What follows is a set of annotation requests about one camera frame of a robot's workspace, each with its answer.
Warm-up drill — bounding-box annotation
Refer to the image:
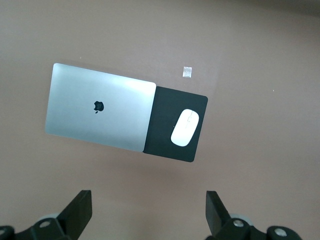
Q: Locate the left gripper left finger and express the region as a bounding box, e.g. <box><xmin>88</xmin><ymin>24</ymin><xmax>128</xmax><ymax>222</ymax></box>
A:
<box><xmin>14</xmin><ymin>189</ymin><xmax>93</xmax><ymax>240</ymax></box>

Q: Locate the black mouse pad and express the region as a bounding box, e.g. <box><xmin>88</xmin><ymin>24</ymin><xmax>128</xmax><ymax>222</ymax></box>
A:
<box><xmin>143</xmin><ymin>85</ymin><xmax>209</xmax><ymax>164</ymax></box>

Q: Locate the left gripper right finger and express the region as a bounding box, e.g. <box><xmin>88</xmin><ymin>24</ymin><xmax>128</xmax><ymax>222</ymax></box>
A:
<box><xmin>205</xmin><ymin>190</ymin><xmax>256</xmax><ymax>240</ymax></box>

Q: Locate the white computer mouse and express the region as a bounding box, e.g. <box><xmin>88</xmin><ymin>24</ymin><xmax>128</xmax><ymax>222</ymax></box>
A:
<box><xmin>170</xmin><ymin>108</ymin><xmax>200</xmax><ymax>147</ymax></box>

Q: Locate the silver Apple laptop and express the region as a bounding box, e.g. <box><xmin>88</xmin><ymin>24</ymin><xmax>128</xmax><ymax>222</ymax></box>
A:
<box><xmin>44</xmin><ymin>62</ymin><xmax>157</xmax><ymax>153</ymax></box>

